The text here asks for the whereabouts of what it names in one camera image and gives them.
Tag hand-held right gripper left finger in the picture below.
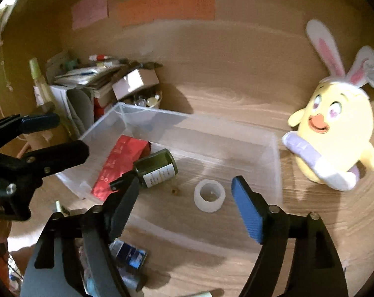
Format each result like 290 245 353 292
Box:
20 173 144 297

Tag small cardboard box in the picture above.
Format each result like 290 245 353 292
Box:
112 67 160 101

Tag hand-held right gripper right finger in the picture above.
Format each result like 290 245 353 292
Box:
231 176 350 297

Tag blue plastic packet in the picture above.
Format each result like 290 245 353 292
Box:
109 240 148 273

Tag clear plastic storage bin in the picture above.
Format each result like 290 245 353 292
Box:
55 102 283 256

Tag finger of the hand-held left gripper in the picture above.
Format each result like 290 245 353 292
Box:
0 113 61 153
7 140 90 180

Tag yellow-green bottle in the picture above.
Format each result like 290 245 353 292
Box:
29 58 56 106

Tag red box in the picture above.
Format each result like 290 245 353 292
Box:
94 97 113 121

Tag red and white tube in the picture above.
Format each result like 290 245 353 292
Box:
88 54 114 63

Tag white tape roll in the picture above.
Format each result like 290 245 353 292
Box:
194 179 226 213

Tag dark green jar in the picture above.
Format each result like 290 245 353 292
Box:
133 148 178 189

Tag white carton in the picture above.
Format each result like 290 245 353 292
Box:
49 85 95 133

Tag small glass jars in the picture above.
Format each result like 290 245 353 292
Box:
125 91 163 109

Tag red foil packet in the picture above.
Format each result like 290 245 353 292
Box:
90 135 152 201

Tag pink paper note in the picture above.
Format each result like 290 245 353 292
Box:
71 0 108 31

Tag orange paper note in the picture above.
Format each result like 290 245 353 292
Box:
117 0 216 28

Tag yellow chick plush toy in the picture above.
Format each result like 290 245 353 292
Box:
281 19 374 191

